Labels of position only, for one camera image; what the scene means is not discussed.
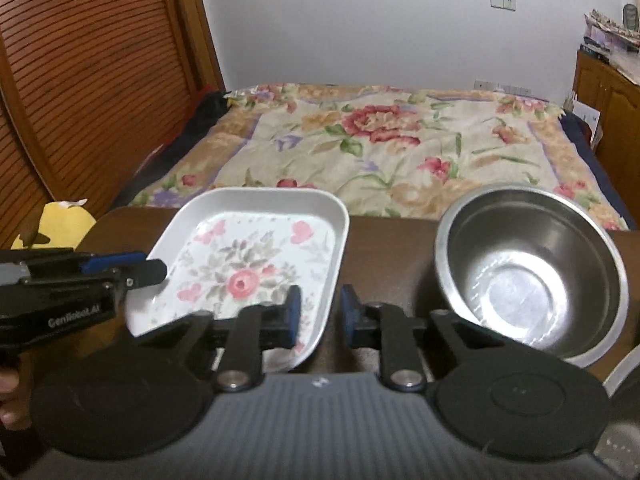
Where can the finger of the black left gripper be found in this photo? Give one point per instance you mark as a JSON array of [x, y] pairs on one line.
[[140, 269]]

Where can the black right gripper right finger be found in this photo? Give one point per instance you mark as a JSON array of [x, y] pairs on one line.
[[500, 396]]

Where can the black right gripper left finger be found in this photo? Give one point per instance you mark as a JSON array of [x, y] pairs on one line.
[[144, 393]]

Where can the floral square plate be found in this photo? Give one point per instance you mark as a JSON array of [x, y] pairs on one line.
[[233, 247]]

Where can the left hand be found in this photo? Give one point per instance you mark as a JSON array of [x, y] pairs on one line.
[[16, 391]]

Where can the yellow plush toy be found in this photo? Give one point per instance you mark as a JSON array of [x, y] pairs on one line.
[[61, 224]]

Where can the large steel bowl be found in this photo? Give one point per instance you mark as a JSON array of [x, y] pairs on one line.
[[619, 446]]

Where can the small steel bowl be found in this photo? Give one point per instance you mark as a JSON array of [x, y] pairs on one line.
[[532, 265]]

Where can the dark clothing on bed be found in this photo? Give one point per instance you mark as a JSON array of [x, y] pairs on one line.
[[211, 108]]

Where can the wooden louvered wardrobe door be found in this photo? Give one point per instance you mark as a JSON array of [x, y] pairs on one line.
[[90, 89]]

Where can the floral bed quilt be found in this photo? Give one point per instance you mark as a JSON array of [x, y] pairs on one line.
[[384, 151]]

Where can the wooden sideboard cabinet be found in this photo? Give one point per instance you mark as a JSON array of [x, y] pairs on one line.
[[617, 100]]

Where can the wall power outlet strip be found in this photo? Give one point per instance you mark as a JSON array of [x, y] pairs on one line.
[[485, 85]]

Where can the white wall switch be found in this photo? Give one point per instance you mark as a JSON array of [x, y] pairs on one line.
[[509, 5]]

